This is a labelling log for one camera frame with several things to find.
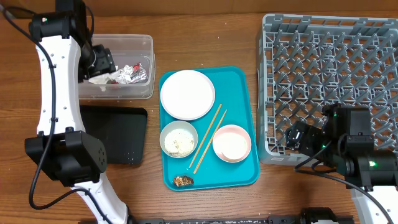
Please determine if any white tissue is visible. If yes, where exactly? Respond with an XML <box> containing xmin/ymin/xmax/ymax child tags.
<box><xmin>88</xmin><ymin>70</ymin><xmax>121</xmax><ymax>92</ymax></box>

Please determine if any red silver foil wrapper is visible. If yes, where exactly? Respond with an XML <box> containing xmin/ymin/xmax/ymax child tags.
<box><xmin>106</xmin><ymin>63</ymin><xmax>149</xmax><ymax>85</ymax></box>

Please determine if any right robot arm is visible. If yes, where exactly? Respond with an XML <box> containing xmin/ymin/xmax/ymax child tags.
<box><xmin>285</xmin><ymin>103</ymin><xmax>397</xmax><ymax>223</ymax></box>

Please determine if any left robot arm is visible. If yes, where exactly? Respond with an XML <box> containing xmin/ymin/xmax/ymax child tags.
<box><xmin>25</xmin><ymin>0</ymin><xmax>134</xmax><ymax>223</ymax></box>

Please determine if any grey dishwasher rack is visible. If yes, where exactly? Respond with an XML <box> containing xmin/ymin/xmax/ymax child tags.
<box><xmin>256</xmin><ymin>14</ymin><xmax>397</xmax><ymax>166</ymax></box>

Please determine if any clear plastic bin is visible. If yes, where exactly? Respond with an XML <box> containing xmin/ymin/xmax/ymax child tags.
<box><xmin>79</xmin><ymin>34</ymin><xmax>155</xmax><ymax>100</ymax></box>

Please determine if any pink bowl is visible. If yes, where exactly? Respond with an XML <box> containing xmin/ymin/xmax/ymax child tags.
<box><xmin>212</xmin><ymin>124</ymin><xmax>252</xmax><ymax>163</ymax></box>

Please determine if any teal plastic tray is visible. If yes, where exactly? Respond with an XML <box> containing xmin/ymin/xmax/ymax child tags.
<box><xmin>159</xmin><ymin>67</ymin><xmax>260</xmax><ymax>191</ymax></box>

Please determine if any black tray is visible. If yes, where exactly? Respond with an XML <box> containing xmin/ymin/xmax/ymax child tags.
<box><xmin>80</xmin><ymin>105</ymin><xmax>147</xmax><ymax>166</ymax></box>

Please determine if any large white plate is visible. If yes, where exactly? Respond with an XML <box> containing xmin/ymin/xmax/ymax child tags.
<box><xmin>160</xmin><ymin>70</ymin><xmax>216</xmax><ymax>121</ymax></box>

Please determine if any grey bowl with rice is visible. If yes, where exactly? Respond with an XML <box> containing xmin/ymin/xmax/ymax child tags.
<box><xmin>159</xmin><ymin>121</ymin><xmax>198</xmax><ymax>159</ymax></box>

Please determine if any black rail at table edge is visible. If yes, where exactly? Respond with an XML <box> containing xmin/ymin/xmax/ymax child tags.
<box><xmin>127</xmin><ymin>207</ymin><xmax>355</xmax><ymax>224</ymax></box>

